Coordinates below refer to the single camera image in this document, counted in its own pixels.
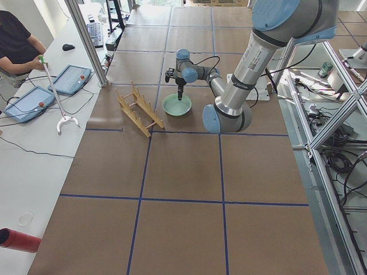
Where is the aluminium frame truss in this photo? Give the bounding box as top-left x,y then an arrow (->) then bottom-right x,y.
269,36 -> 366,274

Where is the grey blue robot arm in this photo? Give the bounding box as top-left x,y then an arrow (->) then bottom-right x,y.
165,1 -> 339,133

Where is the aluminium frame post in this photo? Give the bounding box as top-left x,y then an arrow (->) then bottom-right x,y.
65,0 -> 109,87

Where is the white reacher grabber tool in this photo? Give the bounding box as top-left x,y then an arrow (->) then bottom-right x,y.
39,55 -> 80,135

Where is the light green plate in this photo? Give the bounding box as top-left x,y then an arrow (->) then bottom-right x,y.
162,94 -> 192,116

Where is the clear tape roll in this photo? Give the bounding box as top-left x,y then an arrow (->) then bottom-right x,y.
18,211 -> 34,227

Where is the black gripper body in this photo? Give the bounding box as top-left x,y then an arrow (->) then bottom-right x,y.
176,78 -> 186,92

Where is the black computer mouse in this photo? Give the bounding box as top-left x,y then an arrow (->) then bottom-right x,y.
62,44 -> 75,52

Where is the black keyboard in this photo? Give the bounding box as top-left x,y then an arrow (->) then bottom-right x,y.
86,22 -> 104,48

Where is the far blue teach pendant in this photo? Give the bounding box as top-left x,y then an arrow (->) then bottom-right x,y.
53,65 -> 92,96

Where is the blue teach pendant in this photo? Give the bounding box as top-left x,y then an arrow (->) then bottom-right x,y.
53,65 -> 92,96
4,86 -> 55,123

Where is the green white box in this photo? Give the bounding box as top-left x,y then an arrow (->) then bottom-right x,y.
318,62 -> 333,78

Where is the wooden dish rack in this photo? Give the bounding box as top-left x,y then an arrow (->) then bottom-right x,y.
115,82 -> 165,138

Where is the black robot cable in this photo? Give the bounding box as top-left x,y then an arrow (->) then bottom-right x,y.
190,42 -> 318,108

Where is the near blue teach pendant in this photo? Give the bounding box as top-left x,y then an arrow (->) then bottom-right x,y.
4,86 -> 55,123

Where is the seated person in black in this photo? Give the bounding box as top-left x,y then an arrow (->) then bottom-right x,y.
1,10 -> 46,74

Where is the red cylinder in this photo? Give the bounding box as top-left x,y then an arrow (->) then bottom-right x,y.
1,228 -> 41,253

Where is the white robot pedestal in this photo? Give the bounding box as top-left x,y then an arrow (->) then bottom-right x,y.
226,73 -> 271,101

